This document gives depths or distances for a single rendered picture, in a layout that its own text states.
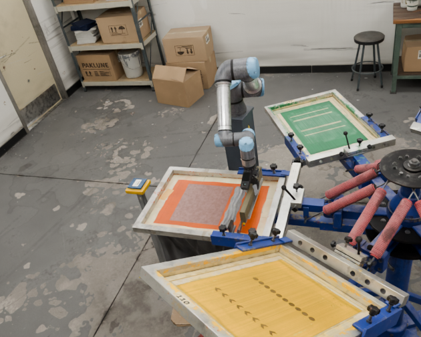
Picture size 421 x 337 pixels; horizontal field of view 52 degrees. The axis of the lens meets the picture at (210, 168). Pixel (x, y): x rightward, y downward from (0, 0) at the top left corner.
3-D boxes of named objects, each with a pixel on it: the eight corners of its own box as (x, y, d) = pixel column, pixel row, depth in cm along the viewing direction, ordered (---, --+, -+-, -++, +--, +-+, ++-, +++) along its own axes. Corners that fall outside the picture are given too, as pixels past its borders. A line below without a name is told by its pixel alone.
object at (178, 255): (170, 273, 276) (155, 226, 251) (172, 269, 279) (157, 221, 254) (240, 284, 260) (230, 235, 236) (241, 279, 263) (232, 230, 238)
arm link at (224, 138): (210, 58, 238) (213, 146, 233) (230, 56, 236) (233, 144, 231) (214, 65, 250) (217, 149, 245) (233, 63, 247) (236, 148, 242)
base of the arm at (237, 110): (230, 105, 302) (228, 91, 296) (250, 107, 295) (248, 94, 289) (220, 116, 292) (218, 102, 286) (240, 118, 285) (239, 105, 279)
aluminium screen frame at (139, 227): (133, 232, 250) (131, 227, 248) (170, 170, 293) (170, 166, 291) (267, 248, 223) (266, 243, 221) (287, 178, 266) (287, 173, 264)
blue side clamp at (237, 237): (212, 245, 233) (210, 235, 229) (214, 238, 237) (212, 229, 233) (266, 251, 223) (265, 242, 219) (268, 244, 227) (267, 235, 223)
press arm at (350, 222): (185, 216, 268) (183, 208, 264) (188, 209, 272) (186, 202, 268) (403, 239, 226) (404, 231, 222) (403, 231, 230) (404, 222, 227)
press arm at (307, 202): (291, 210, 238) (291, 203, 235) (293, 202, 242) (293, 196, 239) (323, 212, 232) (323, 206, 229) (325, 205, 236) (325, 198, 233)
